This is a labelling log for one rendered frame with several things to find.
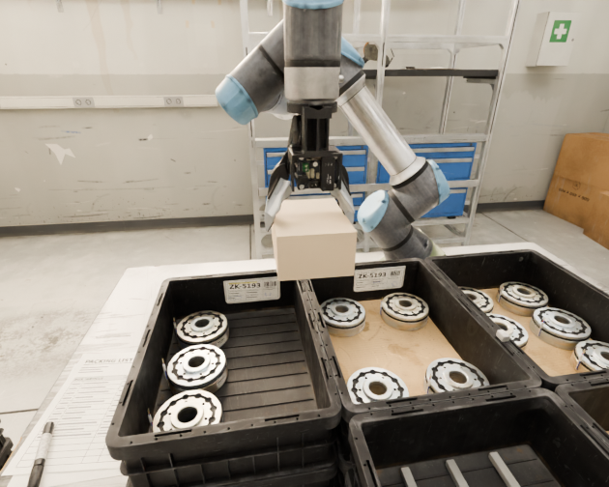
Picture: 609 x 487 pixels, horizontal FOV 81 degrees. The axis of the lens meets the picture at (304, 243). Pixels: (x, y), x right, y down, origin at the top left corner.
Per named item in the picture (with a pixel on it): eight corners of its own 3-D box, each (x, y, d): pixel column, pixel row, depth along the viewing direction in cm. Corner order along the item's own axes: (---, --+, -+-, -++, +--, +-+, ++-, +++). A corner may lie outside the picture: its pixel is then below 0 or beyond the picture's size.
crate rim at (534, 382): (300, 275, 83) (299, 267, 82) (420, 266, 88) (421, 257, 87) (344, 427, 48) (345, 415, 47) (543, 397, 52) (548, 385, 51)
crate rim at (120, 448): (164, 287, 79) (163, 277, 78) (299, 275, 83) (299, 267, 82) (104, 463, 44) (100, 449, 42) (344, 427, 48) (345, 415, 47)
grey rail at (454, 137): (249, 145, 242) (248, 137, 240) (482, 139, 263) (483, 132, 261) (249, 148, 234) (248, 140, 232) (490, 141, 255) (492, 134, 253)
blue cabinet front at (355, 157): (267, 225, 262) (263, 147, 238) (362, 220, 271) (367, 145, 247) (267, 227, 260) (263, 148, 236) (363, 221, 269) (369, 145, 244)
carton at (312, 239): (272, 238, 69) (270, 201, 66) (333, 234, 71) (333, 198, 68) (277, 280, 55) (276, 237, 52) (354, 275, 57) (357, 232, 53)
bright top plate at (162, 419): (161, 395, 59) (161, 392, 59) (224, 389, 60) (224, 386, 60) (144, 454, 50) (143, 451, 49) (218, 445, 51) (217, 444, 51)
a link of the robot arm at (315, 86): (281, 67, 51) (337, 67, 52) (282, 101, 53) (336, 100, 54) (286, 67, 44) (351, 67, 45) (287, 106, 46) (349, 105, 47)
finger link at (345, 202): (357, 238, 57) (327, 193, 53) (348, 223, 62) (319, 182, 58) (374, 227, 56) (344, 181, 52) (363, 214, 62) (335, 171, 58)
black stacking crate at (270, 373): (172, 322, 83) (164, 280, 78) (299, 310, 87) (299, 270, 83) (124, 507, 48) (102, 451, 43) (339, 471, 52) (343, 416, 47)
